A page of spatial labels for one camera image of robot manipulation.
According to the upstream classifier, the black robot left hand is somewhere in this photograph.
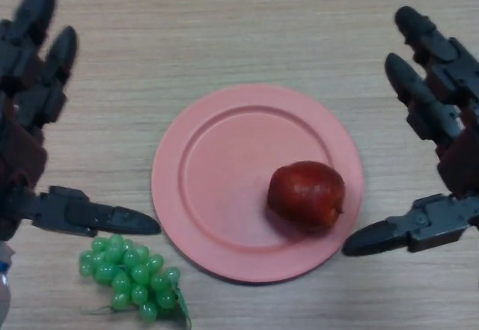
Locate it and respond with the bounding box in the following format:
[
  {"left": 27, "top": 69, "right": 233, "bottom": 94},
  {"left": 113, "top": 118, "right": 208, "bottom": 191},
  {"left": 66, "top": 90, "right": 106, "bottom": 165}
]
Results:
[{"left": 0, "top": 0, "right": 162, "bottom": 242}]

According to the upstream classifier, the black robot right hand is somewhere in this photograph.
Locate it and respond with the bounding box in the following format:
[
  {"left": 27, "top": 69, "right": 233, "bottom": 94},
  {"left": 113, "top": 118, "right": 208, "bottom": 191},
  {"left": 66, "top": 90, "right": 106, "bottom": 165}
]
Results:
[{"left": 342, "top": 6, "right": 479, "bottom": 258}]

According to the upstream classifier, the red apple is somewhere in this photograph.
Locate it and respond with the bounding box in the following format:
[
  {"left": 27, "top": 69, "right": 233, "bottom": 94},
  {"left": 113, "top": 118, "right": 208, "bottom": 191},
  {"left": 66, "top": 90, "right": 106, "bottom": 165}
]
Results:
[{"left": 266, "top": 160, "right": 346, "bottom": 238}]

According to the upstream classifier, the pink round plate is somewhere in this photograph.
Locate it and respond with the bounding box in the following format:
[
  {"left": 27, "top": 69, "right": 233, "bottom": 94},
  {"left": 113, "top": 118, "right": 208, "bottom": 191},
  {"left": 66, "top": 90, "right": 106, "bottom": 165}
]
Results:
[{"left": 151, "top": 85, "right": 364, "bottom": 284}]

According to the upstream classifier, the green grape bunch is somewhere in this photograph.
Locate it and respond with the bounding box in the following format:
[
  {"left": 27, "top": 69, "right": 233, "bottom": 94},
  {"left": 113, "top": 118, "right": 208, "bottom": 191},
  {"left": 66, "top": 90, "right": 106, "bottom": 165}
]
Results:
[{"left": 77, "top": 234, "right": 192, "bottom": 329}]

